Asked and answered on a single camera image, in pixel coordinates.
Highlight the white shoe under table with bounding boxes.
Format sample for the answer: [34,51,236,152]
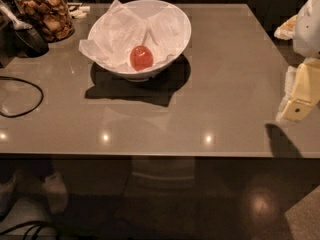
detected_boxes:
[42,172,68,214]

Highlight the black cables on floor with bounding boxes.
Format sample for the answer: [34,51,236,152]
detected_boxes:
[0,219,61,240]

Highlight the small white items on table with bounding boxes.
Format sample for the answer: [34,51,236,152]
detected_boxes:
[69,5,90,19]

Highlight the white tissue paper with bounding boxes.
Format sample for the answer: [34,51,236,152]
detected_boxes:
[78,0,188,74]

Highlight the white bowl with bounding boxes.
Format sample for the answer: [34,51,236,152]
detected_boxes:
[87,0,193,83]

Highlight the red apple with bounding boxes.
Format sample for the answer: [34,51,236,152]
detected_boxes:
[130,45,153,71]

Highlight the black cable loop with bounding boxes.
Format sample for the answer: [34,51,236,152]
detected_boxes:
[0,75,45,119]

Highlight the black round appliance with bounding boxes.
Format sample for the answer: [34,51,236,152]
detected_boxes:
[9,27,49,58]

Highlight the white spoon handle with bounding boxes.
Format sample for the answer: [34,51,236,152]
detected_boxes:
[0,1,32,31]

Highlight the glass jar of dried chips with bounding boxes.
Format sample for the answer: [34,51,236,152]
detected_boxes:
[15,0,74,43]

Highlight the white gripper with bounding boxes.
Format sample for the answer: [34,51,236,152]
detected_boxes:
[274,0,320,122]

